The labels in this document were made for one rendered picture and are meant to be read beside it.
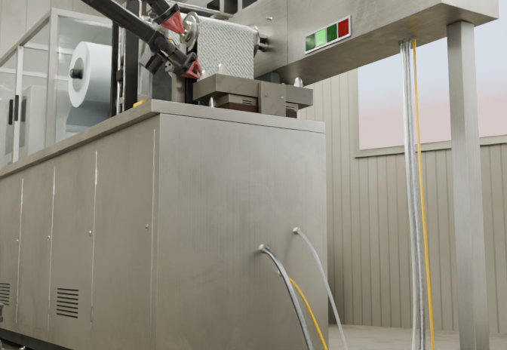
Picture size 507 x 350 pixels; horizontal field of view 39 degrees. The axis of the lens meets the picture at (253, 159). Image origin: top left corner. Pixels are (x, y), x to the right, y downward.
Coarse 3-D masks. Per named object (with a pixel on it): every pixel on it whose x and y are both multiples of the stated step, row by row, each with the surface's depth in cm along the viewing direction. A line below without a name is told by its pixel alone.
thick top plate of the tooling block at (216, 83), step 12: (204, 84) 238; (216, 84) 232; (228, 84) 234; (240, 84) 237; (252, 84) 240; (204, 96) 239; (216, 96) 239; (252, 96) 239; (288, 96) 247; (300, 96) 250; (312, 96) 253; (300, 108) 257
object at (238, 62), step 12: (204, 48) 254; (216, 48) 257; (228, 48) 260; (204, 60) 254; (216, 60) 256; (228, 60) 259; (240, 60) 262; (252, 60) 265; (216, 72) 256; (228, 72) 258; (240, 72) 261; (252, 72) 264
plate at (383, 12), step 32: (288, 0) 265; (320, 0) 248; (352, 0) 233; (384, 0) 220; (416, 0) 208; (448, 0) 202; (480, 0) 210; (288, 32) 263; (352, 32) 232; (384, 32) 226; (416, 32) 226; (256, 64) 281; (288, 64) 262; (320, 64) 262; (352, 64) 262
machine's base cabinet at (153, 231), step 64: (128, 128) 233; (192, 128) 218; (256, 128) 231; (0, 192) 373; (64, 192) 283; (128, 192) 228; (192, 192) 215; (256, 192) 228; (320, 192) 242; (0, 256) 362; (64, 256) 277; (128, 256) 224; (192, 256) 213; (256, 256) 225; (320, 256) 239; (64, 320) 271; (128, 320) 220; (192, 320) 210; (256, 320) 222; (320, 320) 235
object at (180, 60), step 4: (176, 48) 246; (176, 52) 245; (180, 52) 246; (192, 52) 246; (172, 56) 245; (176, 56) 245; (180, 56) 246; (184, 56) 247; (188, 56) 248; (192, 56) 246; (168, 60) 246; (172, 60) 246; (176, 60) 245; (180, 60) 246; (184, 60) 246; (188, 60) 244; (176, 64) 247; (180, 64) 246; (184, 64) 245; (188, 64) 244; (176, 68) 251; (180, 68) 246; (184, 68) 246
